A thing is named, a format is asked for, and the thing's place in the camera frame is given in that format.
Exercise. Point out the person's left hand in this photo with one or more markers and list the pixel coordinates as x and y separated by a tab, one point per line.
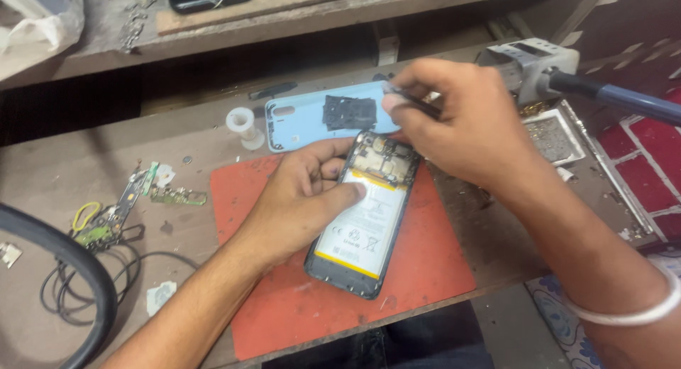
298	199

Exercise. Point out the person's right hand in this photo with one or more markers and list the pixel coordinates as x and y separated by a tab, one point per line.
468	129

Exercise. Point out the person's right fingers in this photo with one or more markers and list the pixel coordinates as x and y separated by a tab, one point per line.
412	100

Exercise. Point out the black tweezers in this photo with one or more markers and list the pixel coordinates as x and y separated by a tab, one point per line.
409	100

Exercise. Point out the black smartphone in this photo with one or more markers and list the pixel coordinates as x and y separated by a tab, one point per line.
362	220

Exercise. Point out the black plastic phone shield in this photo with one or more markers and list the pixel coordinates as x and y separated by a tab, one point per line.
348	112

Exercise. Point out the light blue phone back cover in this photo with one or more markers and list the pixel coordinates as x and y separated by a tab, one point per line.
303	119

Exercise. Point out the grey soldering iron stand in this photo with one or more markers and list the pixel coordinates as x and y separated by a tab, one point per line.
524	66

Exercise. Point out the black flat tool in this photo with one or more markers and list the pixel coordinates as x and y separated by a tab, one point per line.
272	90

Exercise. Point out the white sponge tray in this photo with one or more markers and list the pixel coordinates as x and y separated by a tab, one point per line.
553	137

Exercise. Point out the wooden shelf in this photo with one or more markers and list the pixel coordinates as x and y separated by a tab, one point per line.
266	23

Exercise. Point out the white solder spool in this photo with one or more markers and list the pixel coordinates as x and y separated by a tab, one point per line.
244	127

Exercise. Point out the orange work mat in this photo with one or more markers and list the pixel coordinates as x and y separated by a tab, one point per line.
425	273

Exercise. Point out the person's dark trousers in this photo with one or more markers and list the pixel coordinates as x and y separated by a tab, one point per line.
393	342

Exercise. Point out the red white tiled panel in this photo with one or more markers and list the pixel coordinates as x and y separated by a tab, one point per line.
646	167

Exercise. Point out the small green circuit board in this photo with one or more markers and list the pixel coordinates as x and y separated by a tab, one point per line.
178	195

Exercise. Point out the blue patterned cloth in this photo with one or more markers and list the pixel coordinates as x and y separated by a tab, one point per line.
564	326

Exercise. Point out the white bangle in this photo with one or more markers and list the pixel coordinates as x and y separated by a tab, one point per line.
633	313

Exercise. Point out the long green circuit board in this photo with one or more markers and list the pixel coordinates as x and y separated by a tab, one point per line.
119	209

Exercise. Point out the white paper scrap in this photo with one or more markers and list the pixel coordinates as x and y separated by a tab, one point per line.
160	296

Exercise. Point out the yellow rubber band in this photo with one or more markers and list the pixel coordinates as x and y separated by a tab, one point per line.
85	213

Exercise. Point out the white plastic bag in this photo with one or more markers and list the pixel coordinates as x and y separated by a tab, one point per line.
37	28

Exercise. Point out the small metal bracket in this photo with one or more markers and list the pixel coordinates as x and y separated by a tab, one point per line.
9	253

